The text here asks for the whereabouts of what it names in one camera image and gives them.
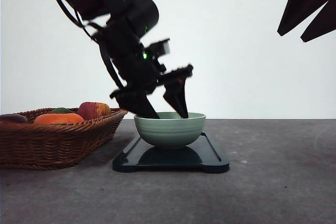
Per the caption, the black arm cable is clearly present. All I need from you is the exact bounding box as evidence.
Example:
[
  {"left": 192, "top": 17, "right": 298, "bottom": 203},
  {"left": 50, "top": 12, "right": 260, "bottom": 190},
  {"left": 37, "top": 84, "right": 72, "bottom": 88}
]
[{"left": 56, "top": 0, "right": 125, "bottom": 88}]

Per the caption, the orange mandarin fruit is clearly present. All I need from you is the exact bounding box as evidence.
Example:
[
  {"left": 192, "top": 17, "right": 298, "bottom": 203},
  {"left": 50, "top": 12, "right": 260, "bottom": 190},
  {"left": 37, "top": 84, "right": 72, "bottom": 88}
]
[{"left": 34, "top": 113, "right": 84, "bottom": 124}]

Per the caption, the brown wicker basket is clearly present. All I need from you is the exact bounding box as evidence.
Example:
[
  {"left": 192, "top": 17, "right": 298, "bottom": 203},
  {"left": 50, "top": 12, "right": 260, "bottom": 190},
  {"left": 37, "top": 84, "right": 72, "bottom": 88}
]
[{"left": 0, "top": 108, "right": 127, "bottom": 170}]

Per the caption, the dark purple plum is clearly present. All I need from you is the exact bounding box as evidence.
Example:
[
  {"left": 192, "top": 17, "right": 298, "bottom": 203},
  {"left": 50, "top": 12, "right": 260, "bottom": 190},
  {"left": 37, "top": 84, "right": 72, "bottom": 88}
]
[{"left": 0, "top": 114, "right": 27, "bottom": 123}]

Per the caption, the green lime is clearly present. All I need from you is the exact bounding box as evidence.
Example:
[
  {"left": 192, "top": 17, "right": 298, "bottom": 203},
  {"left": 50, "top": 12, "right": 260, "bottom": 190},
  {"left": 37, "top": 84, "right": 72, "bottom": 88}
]
[{"left": 50, "top": 108, "right": 73, "bottom": 113}]

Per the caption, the red yellow apple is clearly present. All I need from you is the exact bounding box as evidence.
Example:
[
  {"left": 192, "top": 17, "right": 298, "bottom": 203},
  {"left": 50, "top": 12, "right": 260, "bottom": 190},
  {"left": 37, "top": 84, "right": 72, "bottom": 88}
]
[{"left": 78, "top": 102, "right": 111, "bottom": 120}]

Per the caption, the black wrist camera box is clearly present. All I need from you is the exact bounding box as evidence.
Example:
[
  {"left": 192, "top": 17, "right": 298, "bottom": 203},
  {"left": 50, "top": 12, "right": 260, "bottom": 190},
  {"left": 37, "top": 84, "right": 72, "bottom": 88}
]
[{"left": 144, "top": 39, "right": 171, "bottom": 57}]

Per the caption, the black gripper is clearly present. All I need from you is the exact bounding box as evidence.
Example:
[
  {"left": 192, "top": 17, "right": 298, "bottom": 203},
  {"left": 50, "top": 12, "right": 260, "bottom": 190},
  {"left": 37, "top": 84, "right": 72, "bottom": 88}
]
[{"left": 93, "top": 24, "right": 193, "bottom": 119}]

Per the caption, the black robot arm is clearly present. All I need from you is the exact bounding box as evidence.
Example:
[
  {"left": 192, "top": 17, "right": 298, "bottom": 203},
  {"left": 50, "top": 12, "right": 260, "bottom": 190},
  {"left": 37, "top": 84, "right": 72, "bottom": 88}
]
[{"left": 65, "top": 0, "right": 194, "bottom": 119}]

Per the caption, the green ceramic bowl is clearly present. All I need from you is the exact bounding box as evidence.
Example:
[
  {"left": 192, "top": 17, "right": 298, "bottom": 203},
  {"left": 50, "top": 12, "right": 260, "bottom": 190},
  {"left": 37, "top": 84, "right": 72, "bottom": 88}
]
[{"left": 134, "top": 112, "right": 206, "bottom": 148}]

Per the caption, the black rectangular tray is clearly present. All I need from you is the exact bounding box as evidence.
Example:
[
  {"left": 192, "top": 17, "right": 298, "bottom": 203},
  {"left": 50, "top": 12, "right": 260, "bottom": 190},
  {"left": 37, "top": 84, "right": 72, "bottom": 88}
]
[{"left": 112, "top": 132, "right": 230, "bottom": 174}]

